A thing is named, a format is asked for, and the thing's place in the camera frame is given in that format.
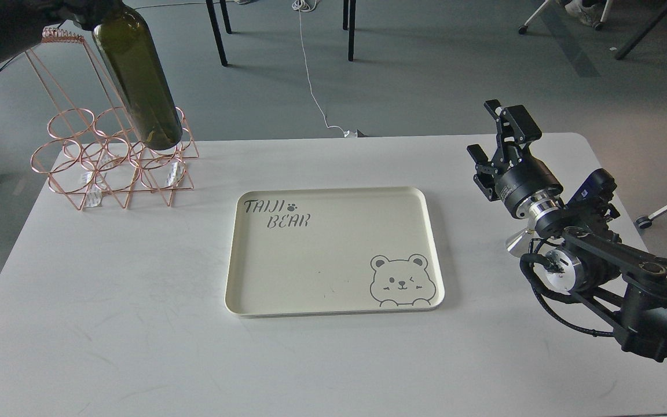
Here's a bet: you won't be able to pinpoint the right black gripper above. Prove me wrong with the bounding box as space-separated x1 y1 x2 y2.
467 100 563 219

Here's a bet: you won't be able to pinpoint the dark green wine bottle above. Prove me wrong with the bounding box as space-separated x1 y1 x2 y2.
92 1 182 151

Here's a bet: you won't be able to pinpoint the silver metal jigger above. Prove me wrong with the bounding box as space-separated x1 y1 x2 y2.
505 227 541 258

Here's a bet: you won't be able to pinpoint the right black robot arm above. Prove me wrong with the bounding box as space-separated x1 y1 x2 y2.
467 100 667 362

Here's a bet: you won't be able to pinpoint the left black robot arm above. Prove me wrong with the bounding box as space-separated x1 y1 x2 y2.
0 1 122 63

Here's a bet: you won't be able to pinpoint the office chair base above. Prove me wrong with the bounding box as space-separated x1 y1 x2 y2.
518 0 667 61

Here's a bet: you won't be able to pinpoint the white stand leg right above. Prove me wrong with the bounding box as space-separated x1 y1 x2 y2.
635 204 667 229

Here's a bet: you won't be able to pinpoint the cream bear tray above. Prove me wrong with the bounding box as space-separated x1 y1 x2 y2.
225 186 445 317

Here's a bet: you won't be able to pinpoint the black table legs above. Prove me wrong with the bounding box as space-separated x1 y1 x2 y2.
205 0 357 67

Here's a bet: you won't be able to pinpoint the white cable on floor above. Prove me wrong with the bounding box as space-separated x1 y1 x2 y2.
292 0 358 138

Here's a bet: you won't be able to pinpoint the copper wire bottle rack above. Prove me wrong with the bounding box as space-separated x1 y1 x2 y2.
25 27 199 211

